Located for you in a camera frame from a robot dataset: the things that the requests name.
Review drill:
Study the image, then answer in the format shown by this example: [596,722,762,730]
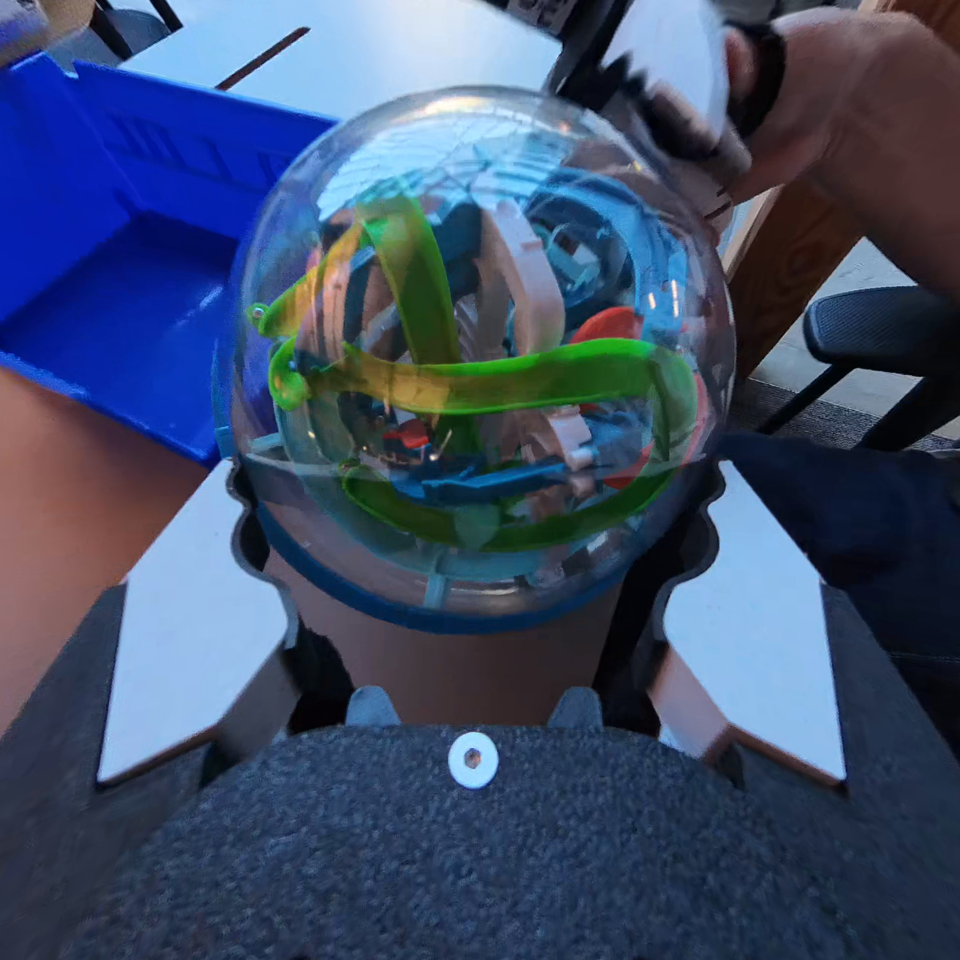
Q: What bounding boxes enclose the black mesh office chair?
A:
[757,287,960,453]

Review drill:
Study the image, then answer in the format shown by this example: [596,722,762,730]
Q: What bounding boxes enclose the blue plastic bin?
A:
[0,51,340,471]

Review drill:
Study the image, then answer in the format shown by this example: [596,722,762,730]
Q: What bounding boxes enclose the clear plastic maze ball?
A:
[213,84,741,636]

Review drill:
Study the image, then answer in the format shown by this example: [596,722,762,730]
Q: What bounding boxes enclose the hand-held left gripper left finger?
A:
[97,461,303,787]

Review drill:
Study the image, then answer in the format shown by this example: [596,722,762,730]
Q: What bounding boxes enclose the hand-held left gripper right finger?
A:
[648,459,849,787]

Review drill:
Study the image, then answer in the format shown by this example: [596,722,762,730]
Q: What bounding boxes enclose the person's dark trousers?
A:
[718,431,960,751]

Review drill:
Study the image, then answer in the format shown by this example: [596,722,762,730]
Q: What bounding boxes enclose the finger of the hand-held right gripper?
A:
[600,0,753,165]

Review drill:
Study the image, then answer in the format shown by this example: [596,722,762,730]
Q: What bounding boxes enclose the person's right hand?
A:
[723,7,897,204]

